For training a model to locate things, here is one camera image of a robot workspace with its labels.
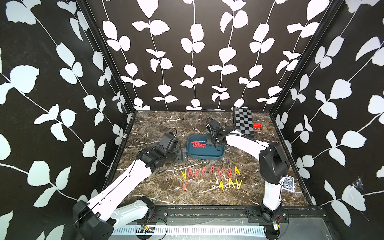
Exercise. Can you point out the teal plastic storage box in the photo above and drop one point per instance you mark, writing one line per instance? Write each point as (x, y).
(208, 153)

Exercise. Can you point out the small circuit board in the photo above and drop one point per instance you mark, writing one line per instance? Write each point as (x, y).
(145, 230)

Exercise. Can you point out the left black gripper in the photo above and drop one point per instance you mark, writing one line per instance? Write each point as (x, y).
(179, 157)

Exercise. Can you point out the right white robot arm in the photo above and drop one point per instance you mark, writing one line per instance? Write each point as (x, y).
(273, 163)

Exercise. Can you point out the black white checkerboard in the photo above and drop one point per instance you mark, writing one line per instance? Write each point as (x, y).
(243, 121)

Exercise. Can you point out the yellow clothespin second row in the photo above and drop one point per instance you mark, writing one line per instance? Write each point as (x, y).
(238, 184)
(221, 185)
(231, 183)

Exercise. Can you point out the black front mounting rail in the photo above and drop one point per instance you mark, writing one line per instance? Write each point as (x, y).
(254, 214)

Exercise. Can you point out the blue playing card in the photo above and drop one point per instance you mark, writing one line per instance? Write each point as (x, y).
(289, 184)

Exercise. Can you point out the red clothespin second row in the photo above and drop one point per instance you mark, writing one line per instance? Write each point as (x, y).
(184, 185)

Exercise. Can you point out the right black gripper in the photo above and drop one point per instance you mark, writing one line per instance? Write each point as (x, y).
(213, 138)

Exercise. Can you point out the red clothespin flat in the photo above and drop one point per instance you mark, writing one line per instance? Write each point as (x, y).
(198, 144)

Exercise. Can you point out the white perforated rail strip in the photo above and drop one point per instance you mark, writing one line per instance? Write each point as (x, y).
(162, 230)

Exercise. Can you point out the small red block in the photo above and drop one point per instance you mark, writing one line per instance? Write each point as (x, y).
(257, 125)

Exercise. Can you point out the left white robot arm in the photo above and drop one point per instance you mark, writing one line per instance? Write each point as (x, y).
(99, 217)

